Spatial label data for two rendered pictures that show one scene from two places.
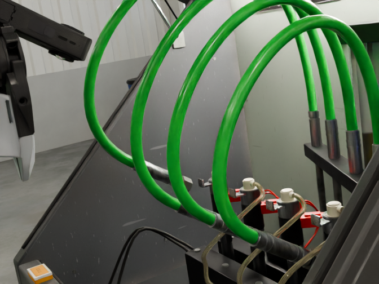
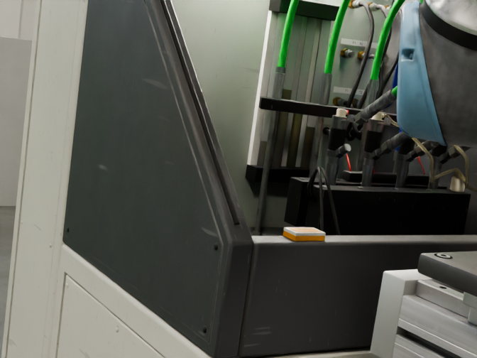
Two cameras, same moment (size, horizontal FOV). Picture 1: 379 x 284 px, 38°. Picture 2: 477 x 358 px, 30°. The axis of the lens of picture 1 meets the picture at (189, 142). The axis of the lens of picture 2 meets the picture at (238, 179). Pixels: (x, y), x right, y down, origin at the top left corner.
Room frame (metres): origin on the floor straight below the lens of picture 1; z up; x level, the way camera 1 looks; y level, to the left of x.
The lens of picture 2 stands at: (1.04, 1.46, 1.21)
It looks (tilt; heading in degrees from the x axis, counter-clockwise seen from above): 9 degrees down; 266
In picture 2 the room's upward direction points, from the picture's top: 8 degrees clockwise
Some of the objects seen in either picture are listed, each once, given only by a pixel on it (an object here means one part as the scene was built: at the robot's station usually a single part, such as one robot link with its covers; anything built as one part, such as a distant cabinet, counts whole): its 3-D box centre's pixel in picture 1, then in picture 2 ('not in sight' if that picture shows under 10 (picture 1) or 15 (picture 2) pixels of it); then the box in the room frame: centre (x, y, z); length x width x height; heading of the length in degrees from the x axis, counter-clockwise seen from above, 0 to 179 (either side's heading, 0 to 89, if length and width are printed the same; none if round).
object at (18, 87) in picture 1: (13, 91); not in sight; (0.52, 0.16, 1.29); 0.05 x 0.02 x 0.09; 29
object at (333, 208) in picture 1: (335, 214); not in sight; (0.57, -0.15, 1.10); 0.02 x 0.02 x 0.03
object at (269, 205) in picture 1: (278, 201); not in sight; (0.64, -0.10, 1.10); 0.03 x 0.02 x 0.01; 119
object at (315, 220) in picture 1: (325, 216); not in sight; (0.57, -0.14, 1.10); 0.03 x 0.02 x 0.01; 119
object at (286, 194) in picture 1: (288, 200); not in sight; (0.64, -0.11, 1.10); 0.02 x 0.02 x 0.03
